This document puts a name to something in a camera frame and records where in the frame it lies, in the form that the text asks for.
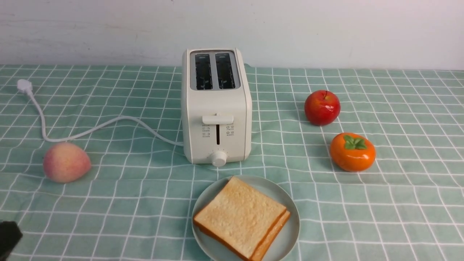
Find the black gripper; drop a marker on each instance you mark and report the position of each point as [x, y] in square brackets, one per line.
[10, 235]

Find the toasted bread slice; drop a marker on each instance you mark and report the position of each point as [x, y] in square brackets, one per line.
[262, 249]
[239, 217]

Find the pink peach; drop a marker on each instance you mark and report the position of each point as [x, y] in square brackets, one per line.
[65, 162]

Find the green checked tablecloth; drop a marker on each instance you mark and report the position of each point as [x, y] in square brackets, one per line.
[136, 202]

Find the pale green round plate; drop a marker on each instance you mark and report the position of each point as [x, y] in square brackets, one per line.
[283, 243]

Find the white two-slot toaster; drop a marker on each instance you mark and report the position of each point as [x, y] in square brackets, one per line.
[216, 106]

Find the red apple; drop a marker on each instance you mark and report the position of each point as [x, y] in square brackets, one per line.
[322, 107]

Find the orange persimmon with green leaf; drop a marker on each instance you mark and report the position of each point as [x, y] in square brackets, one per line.
[352, 152]

